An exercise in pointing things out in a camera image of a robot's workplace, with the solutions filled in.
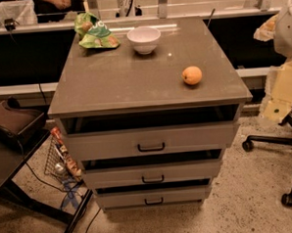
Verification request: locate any black side table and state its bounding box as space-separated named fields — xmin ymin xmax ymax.
xmin=0 ymin=128 xmax=92 ymax=233

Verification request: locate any top grey drawer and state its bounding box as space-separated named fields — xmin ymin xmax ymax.
xmin=63 ymin=121 xmax=239 ymax=162

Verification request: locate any grey drawer cabinet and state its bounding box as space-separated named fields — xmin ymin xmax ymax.
xmin=49 ymin=17 xmax=252 ymax=198

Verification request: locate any white ceramic bowl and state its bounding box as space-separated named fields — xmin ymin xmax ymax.
xmin=127 ymin=26 xmax=162 ymax=55

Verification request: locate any orange fruit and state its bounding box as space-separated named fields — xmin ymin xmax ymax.
xmin=182 ymin=66 xmax=203 ymax=86

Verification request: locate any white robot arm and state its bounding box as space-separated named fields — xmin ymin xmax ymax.
xmin=273 ymin=0 xmax=292 ymax=58

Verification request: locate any wire basket with snacks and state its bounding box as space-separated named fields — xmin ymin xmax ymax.
xmin=44 ymin=127 xmax=81 ymax=183

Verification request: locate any person in background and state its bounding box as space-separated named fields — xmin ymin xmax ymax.
xmin=33 ymin=0 xmax=84 ymax=23

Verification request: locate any middle grey drawer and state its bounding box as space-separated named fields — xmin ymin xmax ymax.
xmin=82 ymin=160 xmax=222 ymax=189

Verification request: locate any black power adapter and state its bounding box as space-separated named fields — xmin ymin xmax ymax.
xmin=4 ymin=19 xmax=16 ymax=31

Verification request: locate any bottom grey drawer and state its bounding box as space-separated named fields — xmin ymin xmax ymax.
xmin=95 ymin=186 xmax=212 ymax=210

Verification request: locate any green chip bag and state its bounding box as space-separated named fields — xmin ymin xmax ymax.
xmin=74 ymin=13 xmax=121 ymax=49

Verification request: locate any grey drawer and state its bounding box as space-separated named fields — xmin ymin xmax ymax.
xmin=63 ymin=121 xmax=239 ymax=162
xmin=95 ymin=186 xmax=212 ymax=210
xmin=82 ymin=160 xmax=222 ymax=189

